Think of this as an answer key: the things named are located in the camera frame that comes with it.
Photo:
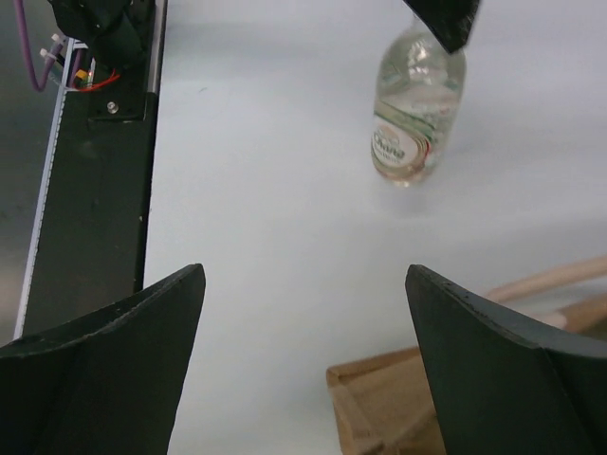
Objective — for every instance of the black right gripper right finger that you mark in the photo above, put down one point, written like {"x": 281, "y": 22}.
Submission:
{"x": 502, "y": 382}

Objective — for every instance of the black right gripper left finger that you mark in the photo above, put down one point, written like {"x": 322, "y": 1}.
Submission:
{"x": 108, "y": 382}

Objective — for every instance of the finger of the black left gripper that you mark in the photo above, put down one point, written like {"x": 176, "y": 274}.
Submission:
{"x": 450, "y": 21}

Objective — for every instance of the small clear glass bottle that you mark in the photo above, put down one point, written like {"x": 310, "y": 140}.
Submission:
{"x": 419, "y": 87}

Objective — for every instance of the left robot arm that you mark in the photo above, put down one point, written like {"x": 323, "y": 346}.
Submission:
{"x": 110, "y": 29}

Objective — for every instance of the brown canvas tote bag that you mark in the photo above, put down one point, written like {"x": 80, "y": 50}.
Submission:
{"x": 383, "y": 404}

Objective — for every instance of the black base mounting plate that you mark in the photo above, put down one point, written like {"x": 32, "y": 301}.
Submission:
{"x": 92, "y": 244}

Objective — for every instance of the white slotted cable duct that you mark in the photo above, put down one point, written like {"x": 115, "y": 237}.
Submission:
{"x": 72, "y": 46}

